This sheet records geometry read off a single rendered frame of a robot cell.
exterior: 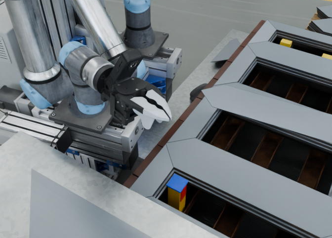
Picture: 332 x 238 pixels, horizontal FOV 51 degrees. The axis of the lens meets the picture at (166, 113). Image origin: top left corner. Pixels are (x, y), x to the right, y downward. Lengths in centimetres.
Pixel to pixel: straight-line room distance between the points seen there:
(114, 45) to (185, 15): 322
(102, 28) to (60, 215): 53
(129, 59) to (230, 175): 78
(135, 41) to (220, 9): 277
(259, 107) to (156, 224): 86
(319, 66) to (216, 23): 218
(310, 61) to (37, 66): 143
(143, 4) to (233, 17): 269
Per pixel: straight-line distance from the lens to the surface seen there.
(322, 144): 162
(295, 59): 205
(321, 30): 239
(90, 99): 94
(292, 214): 134
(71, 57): 89
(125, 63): 73
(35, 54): 112
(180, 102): 191
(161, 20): 407
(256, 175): 141
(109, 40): 99
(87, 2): 101
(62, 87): 120
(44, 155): 123
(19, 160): 125
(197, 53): 353
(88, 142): 145
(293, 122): 165
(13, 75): 168
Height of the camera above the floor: 195
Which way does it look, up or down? 43 degrees down
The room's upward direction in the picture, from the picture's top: straight up
